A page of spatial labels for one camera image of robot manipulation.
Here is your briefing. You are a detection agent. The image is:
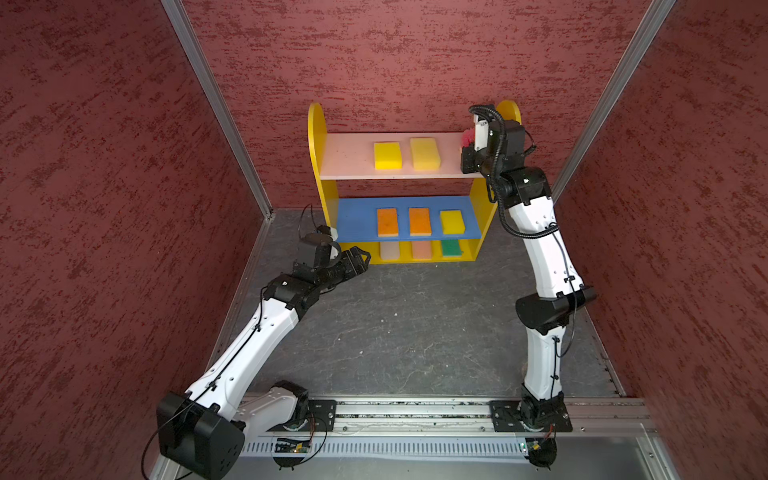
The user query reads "pink round smiley sponge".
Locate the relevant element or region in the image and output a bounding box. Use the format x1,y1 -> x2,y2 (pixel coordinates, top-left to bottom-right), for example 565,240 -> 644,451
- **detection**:
461,128 -> 475,150

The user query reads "cream white sponge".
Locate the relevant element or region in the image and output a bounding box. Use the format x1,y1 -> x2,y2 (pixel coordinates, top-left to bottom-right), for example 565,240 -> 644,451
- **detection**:
379,241 -> 401,262

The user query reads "orange sponge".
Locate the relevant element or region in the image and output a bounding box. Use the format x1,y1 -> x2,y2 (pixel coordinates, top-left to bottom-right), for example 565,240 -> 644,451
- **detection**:
408,207 -> 432,237
377,208 -> 399,238

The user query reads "large yellow sponge front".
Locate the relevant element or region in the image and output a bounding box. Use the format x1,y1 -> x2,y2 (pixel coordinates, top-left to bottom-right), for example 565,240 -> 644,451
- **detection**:
409,137 -> 441,172

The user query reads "small yellow square sponge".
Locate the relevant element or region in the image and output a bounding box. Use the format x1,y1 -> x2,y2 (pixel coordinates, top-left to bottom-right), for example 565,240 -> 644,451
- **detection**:
440,210 -> 466,235

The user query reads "salmon pink sponge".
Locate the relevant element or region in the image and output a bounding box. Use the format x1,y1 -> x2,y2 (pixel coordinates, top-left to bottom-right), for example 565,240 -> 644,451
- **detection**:
411,241 -> 433,261

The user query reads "green sponge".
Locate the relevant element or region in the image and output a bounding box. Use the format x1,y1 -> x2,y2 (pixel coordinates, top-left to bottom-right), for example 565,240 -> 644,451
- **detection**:
441,239 -> 463,258

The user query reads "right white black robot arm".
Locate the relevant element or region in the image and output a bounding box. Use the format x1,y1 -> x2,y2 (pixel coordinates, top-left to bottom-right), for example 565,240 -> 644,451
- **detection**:
461,105 -> 596,431

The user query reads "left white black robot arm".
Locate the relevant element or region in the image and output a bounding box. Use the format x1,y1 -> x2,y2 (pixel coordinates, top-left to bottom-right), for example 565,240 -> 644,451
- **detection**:
150,228 -> 371,479

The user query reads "yellow shelf unit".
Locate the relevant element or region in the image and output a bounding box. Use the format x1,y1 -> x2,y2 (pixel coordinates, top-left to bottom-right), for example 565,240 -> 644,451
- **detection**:
308,103 -> 497,265

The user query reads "left circuit board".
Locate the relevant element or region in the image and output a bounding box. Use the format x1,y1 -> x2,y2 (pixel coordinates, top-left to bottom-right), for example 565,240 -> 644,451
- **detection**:
274,438 -> 313,456

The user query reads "circuit board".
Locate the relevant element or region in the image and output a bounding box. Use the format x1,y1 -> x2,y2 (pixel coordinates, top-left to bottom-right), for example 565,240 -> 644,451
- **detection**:
274,438 -> 313,456
526,438 -> 557,457

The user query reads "right circuit board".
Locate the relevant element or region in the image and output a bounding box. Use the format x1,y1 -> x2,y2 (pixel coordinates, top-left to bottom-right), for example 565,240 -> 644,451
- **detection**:
526,438 -> 557,457

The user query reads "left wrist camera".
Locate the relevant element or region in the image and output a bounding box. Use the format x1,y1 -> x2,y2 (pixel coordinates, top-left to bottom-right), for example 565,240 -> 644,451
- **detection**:
316,225 -> 341,261

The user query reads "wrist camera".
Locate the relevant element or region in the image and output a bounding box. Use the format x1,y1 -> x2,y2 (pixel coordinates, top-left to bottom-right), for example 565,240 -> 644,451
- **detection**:
473,115 -> 490,151
316,225 -> 341,261

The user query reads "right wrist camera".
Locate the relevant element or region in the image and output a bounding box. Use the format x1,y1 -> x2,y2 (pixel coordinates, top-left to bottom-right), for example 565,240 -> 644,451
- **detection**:
473,115 -> 490,151

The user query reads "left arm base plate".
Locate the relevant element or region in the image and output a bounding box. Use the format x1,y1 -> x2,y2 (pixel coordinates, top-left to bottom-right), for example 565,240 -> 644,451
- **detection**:
301,399 -> 338,433

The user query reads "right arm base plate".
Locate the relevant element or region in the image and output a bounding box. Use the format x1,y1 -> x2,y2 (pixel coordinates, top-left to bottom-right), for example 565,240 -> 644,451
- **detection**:
489,398 -> 573,434

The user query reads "aluminium front rail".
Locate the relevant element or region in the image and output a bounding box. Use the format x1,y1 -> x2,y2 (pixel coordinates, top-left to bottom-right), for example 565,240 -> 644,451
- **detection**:
239,395 -> 655,436

